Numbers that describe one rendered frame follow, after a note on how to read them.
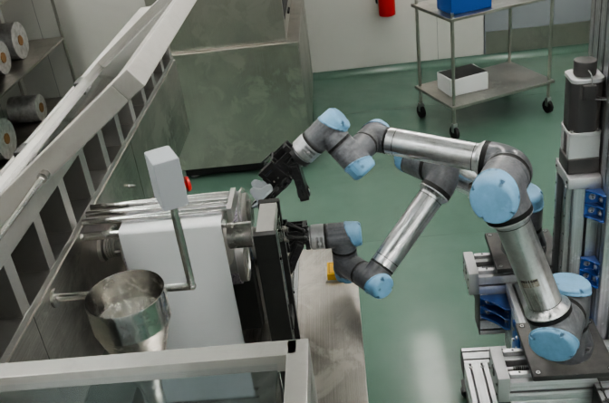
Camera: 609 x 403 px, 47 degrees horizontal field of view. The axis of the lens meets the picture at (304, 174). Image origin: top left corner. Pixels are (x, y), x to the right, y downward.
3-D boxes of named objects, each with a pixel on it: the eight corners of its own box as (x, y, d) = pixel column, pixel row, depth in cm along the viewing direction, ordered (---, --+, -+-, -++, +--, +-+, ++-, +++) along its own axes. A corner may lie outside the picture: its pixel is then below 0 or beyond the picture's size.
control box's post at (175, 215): (195, 288, 143) (175, 203, 134) (187, 288, 144) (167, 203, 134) (196, 283, 145) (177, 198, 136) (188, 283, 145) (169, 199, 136)
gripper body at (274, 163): (258, 164, 197) (287, 136, 193) (281, 183, 200) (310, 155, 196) (256, 177, 190) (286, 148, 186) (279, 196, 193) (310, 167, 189)
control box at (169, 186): (198, 202, 133) (188, 154, 129) (164, 213, 131) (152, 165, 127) (187, 187, 139) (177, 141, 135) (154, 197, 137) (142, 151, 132)
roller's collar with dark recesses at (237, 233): (254, 252, 172) (249, 229, 169) (229, 254, 173) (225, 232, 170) (256, 237, 178) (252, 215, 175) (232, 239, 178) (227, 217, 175)
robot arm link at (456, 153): (544, 139, 179) (366, 108, 200) (534, 158, 171) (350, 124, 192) (538, 177, 185) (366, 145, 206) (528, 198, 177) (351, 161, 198)
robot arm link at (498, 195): (593, 331, 185) (522, 147, 171) (583, 368, 174) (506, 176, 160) (547, 332, 193) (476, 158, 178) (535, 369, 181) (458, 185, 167)
